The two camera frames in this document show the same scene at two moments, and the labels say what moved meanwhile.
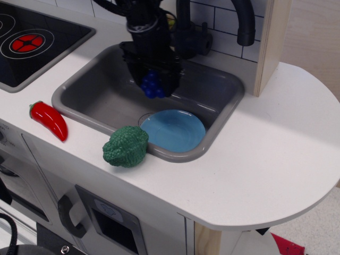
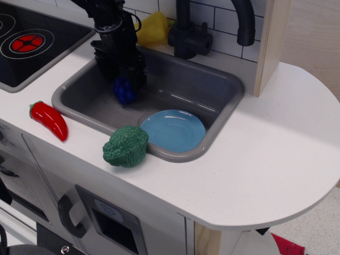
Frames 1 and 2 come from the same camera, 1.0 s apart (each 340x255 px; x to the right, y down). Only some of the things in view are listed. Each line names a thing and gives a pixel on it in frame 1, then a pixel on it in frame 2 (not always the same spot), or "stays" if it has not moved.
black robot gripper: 151,48 → 118,47
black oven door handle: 65,205 stays
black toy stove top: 30,44 stays
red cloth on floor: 286,247 stays
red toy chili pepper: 49,116 stays
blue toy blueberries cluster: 152,85 → 124,90
